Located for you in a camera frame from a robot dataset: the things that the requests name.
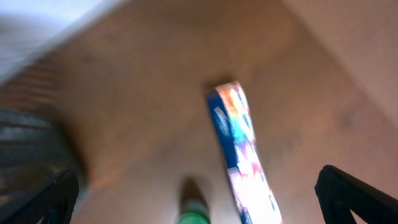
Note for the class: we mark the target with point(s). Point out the grey plastic basket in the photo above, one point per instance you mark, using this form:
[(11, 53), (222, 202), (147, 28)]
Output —
[(32, 150)]

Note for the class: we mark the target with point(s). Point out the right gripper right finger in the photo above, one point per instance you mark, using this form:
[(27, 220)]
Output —
[(340, 195)]

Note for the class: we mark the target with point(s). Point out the colourful tissue pack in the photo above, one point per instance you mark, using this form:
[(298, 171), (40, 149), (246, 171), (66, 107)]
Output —
[(232, 121)]

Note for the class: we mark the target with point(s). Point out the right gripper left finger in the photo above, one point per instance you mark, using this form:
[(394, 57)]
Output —
[(52, 201)]

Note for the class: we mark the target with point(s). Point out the green lid jar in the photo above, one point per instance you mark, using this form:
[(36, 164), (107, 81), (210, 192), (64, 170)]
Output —
[(194, 211)]

